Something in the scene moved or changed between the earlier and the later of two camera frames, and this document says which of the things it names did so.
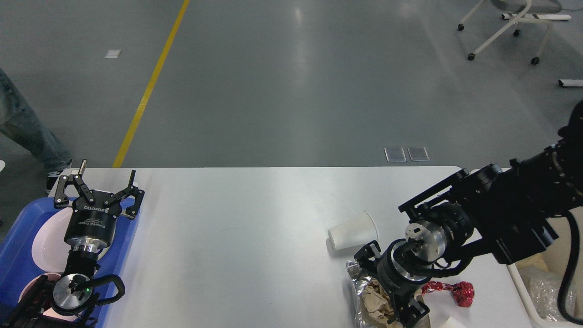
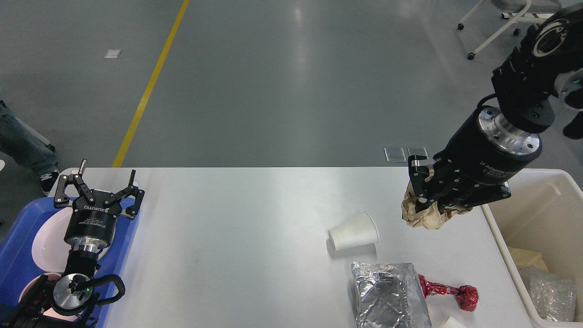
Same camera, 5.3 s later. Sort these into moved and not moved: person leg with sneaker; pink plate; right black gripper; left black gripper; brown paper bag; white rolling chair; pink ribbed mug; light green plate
Moved: right black gripper; person leg with sneaker
Not moved: brown paper bag; white rolling chair; light green plate; left black gripper; pink plate; pink ribbed mug
